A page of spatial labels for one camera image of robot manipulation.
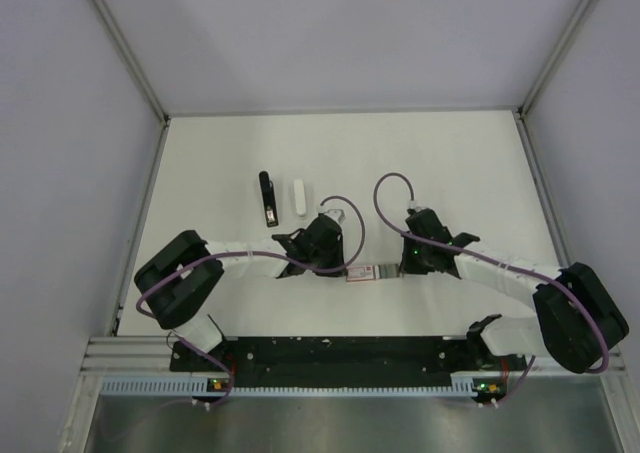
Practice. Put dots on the aluminium frame left post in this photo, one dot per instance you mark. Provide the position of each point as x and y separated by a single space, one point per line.
125 52

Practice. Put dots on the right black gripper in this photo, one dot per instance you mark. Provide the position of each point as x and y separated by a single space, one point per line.
407 266

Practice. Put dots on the grey slotted cable duct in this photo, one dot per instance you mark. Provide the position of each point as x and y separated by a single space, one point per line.
203 387

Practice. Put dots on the aluminium frame right post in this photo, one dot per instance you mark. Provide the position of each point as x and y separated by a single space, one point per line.
557 55

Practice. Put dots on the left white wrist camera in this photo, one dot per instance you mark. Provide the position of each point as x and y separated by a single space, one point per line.
335 214

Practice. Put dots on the red white staple box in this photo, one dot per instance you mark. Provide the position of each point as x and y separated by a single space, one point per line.
362 273

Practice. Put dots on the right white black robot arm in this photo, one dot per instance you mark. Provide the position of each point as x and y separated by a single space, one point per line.
574 318

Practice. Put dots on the white stapler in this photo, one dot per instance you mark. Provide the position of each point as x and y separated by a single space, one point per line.
299 198

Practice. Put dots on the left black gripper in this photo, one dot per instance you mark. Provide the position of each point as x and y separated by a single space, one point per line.
339 255

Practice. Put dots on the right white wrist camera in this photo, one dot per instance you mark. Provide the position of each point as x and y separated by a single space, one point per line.
414 207

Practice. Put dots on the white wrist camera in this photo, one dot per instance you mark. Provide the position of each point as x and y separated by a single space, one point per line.
414 207
335 214

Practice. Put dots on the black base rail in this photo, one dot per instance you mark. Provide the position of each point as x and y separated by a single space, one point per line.
367 362

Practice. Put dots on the black stapler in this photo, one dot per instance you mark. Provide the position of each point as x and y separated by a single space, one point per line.
268 199

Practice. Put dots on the aluminium frame post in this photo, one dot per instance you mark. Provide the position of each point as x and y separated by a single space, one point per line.
557 55
125 52

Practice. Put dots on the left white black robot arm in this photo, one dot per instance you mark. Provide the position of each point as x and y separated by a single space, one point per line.
184 273

